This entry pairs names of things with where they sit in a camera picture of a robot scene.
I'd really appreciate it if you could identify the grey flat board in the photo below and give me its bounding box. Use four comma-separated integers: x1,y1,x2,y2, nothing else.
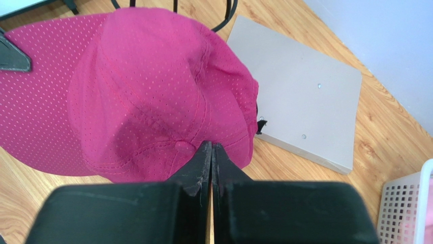
227,16,362,174

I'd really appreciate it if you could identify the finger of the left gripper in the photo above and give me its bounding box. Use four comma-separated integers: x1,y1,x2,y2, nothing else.
1,28,32,72

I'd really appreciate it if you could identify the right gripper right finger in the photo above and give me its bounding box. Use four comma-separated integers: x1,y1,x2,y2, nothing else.
211,144,380,243

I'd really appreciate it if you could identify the magenta baseball cap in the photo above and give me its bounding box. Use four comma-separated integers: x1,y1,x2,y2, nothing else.
1,8,259,182

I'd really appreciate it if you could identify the black wire hat stand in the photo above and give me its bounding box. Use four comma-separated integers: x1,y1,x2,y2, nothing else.
111,0,239,32

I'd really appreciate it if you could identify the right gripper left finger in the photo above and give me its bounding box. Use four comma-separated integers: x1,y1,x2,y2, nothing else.
26,142,212,243

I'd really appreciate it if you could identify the white plastic basket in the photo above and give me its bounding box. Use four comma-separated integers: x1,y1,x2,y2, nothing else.
377,159,432,244

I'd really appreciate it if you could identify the white whiteboard with red writing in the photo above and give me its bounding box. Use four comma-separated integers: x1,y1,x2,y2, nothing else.
1,0,56,21

